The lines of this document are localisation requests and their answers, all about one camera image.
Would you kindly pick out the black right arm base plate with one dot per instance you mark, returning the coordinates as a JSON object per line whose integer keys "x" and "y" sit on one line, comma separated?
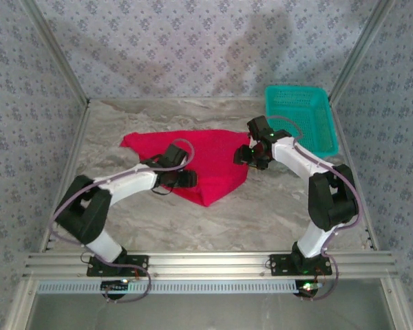
{"x": 278, "y": 264}

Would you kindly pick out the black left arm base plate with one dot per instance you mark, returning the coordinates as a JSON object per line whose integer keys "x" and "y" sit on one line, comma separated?
{"x": 141, "y": 263}

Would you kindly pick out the teal plastic basket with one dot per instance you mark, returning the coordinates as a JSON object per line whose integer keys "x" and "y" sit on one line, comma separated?
{"x": 313, "y": 113}

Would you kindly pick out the red t-shirt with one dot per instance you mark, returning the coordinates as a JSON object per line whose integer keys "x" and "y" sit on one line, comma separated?
{"x": 213, "y": 154}

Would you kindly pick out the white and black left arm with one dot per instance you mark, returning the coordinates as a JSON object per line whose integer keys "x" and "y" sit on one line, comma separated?
{"x": 130, "y": 182}

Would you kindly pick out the aluminium frame post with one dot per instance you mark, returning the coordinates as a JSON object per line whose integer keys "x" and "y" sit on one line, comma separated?
{"x": 359, "y": 51}
{"x": 59, "y": 51}

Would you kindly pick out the aluminium mounting rail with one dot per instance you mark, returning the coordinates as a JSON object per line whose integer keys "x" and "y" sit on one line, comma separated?
{"x": 210, "y": 263}

